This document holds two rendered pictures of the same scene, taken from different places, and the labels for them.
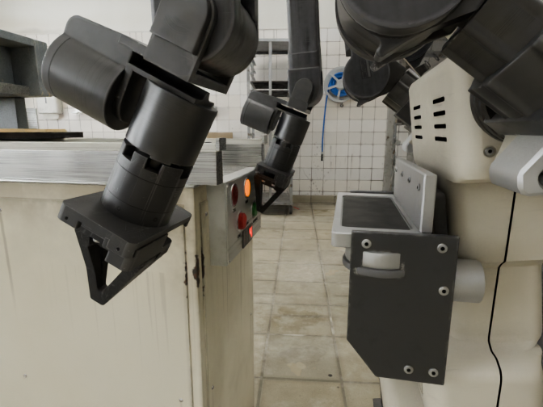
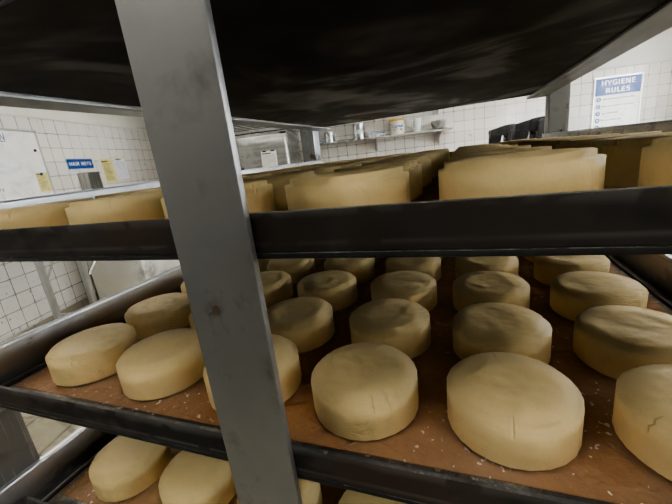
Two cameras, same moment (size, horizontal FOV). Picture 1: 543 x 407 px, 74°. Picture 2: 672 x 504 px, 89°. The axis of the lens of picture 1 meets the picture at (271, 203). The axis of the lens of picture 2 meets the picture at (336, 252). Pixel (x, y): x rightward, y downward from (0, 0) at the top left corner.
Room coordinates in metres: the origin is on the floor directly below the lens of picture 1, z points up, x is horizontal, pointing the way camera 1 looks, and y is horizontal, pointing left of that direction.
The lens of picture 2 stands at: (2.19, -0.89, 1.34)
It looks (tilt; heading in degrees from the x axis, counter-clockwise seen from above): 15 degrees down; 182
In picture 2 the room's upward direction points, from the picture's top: 7 degrees counter-clockwise
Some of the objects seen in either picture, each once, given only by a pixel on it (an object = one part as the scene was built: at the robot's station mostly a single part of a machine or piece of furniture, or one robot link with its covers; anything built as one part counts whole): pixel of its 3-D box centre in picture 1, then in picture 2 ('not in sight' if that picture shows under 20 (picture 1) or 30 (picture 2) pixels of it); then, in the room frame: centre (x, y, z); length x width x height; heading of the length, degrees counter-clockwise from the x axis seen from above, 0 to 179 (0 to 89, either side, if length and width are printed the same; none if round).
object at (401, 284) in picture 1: (394, 245); not in sight; (0.46, -0.16, 0.77); 0.28 x 0.16 x 0.22; 168
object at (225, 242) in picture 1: (238, 209); not in sight; (0.68, 0.06, 0.77); 0.24 x 0.04 x 0.14; 168
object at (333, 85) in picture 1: (338, 115); not in sight; (4.47, -0.82, 1.10); 0.41 x 0.17 x 1.10; 86
